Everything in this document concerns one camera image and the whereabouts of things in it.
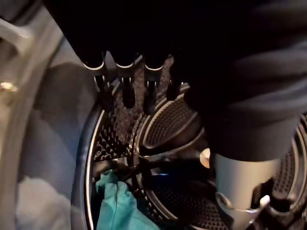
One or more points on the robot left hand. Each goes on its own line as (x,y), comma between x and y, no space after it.
(182,36)

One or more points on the teal cloth garment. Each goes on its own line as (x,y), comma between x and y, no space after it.
(120,203)

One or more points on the steel washing machine drum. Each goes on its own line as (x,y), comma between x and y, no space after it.
(168,134)

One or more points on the dark blue garment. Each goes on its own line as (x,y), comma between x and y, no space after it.
(168,179)

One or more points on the grey rubber door gasket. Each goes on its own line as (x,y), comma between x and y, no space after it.
(55,124)

